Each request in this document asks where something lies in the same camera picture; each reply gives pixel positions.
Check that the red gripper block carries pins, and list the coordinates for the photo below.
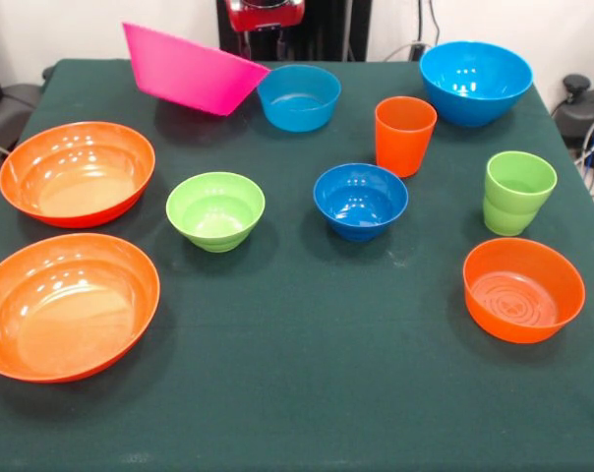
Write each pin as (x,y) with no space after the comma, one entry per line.
(265,18)

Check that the large pink bowl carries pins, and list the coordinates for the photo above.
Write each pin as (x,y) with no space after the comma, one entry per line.
(198,78)

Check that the small light blue bowl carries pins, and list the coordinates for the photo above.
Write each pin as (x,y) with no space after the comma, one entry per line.
(297,115)

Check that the orange cup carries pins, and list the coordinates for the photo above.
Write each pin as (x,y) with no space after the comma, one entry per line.
(402,147)

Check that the dark blue bowl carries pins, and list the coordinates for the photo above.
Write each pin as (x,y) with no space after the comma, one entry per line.
(361,216)

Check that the green bowl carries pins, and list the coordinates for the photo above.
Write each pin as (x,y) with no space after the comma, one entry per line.
(213,231)

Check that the large light blue bowl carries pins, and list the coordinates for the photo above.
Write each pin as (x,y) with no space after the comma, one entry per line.
(474,108)

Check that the large orange bowl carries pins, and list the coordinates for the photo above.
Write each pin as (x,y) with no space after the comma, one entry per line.
(76,196)
(56,319)

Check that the dark grey floor base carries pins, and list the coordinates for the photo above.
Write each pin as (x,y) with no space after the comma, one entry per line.
(12,108)
(587,113)

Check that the dark green tablecloth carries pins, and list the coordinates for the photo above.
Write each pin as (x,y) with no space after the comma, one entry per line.
(297,319)

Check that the green cup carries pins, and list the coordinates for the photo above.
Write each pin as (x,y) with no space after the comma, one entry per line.
(513,211)

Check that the small orange bowl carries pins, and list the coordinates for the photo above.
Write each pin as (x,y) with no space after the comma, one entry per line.
(523,334)

